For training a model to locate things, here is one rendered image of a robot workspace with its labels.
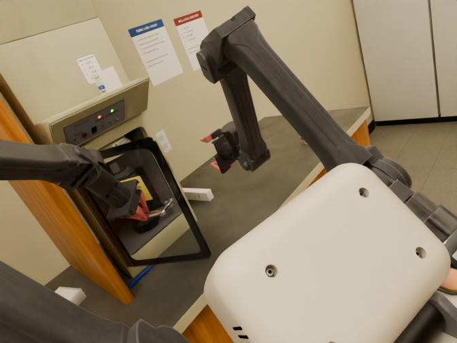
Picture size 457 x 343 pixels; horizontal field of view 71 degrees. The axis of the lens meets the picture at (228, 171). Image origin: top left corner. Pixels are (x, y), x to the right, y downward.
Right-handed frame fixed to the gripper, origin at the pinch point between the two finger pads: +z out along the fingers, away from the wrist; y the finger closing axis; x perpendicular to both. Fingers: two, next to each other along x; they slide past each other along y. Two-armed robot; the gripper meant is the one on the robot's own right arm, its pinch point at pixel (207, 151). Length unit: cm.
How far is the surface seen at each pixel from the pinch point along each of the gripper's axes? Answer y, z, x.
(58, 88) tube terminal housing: 36.8, 11.8, 30.4
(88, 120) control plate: 26.6, 3.6, 30.7
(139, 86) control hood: 29.0, 1.2, 12.9
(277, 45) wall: 11, 55, -136
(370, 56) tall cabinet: -41, 46, -270
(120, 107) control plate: 26.0, 4.1, 20.2
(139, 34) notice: 47, 55, -31
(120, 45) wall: 45, 55, -19
